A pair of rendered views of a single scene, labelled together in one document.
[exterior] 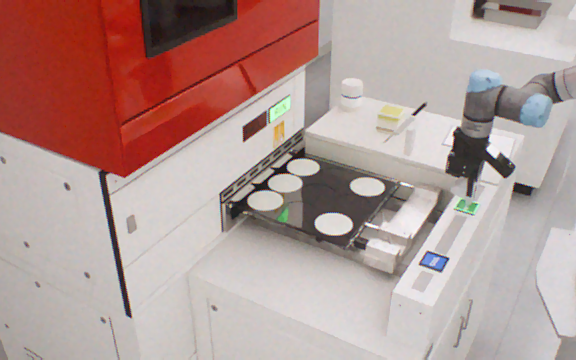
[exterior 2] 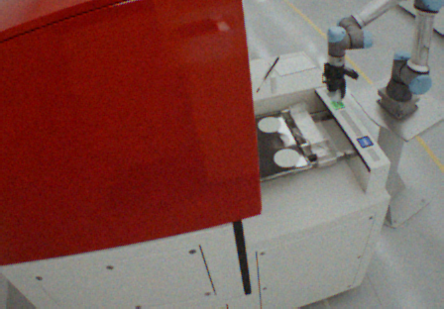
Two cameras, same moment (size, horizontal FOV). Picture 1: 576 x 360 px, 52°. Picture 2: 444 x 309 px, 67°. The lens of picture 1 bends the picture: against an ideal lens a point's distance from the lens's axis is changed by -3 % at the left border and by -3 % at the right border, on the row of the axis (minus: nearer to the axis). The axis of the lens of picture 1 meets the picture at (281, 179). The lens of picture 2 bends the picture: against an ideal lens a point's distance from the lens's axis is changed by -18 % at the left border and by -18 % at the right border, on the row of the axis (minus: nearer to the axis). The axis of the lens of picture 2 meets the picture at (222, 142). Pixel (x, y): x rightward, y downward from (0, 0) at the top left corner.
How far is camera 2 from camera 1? 0.94 m
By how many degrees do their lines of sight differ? 32
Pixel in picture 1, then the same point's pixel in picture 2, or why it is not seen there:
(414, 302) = (382, 166)
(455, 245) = (360, 127)
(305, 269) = (292, 194)
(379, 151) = (259, 99)
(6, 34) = (115, 168)
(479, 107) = (342, 49)
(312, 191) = not seen: hidden behind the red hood
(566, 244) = (364, 97)
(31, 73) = (150, 187)
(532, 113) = (369, 42)
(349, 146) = not seen: hidden behind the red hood
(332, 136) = not seen: hidden behind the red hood
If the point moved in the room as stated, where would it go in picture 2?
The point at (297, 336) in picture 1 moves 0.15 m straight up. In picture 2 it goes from (325, 229) to (329, 204)
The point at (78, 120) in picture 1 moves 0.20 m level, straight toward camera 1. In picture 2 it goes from (212, 198) to (300, 221)
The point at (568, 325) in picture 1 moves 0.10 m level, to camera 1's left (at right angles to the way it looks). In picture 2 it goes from (405, 134) to (396, 145)
